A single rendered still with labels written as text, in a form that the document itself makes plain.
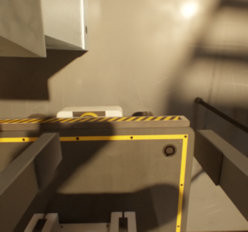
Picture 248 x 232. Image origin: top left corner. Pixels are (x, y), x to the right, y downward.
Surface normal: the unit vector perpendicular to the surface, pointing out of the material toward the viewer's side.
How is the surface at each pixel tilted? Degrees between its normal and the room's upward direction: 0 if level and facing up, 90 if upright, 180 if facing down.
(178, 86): 0
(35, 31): 68
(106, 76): 0
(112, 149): 0
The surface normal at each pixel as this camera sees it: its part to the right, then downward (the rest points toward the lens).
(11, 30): 0.93, 0.12
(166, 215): 0.00, 0.25
